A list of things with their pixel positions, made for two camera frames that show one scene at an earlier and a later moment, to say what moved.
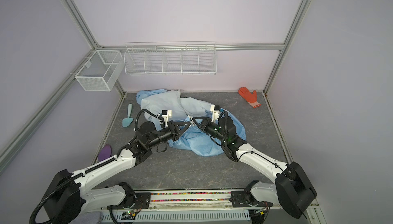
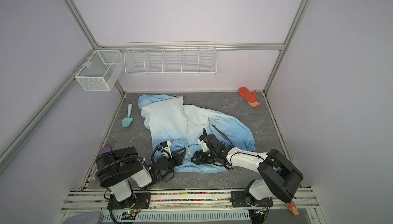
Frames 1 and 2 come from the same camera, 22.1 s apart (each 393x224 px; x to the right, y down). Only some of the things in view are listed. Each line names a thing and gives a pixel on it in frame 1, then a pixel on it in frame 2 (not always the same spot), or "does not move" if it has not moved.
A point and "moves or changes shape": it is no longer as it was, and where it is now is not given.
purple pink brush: x=105 y=153 does not move
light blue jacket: x=210 y=128 moves or changes shape
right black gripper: x=206 y=125 -> x=200 y=157
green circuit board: x=128 y=215 does not move
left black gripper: x=174 y=130 -> x=179 y=159
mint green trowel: x=127 y=121 does not move
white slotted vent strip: x=236 y=216 does not move
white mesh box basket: x=101 y=71 does not move
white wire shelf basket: x=170 y=58 does not move
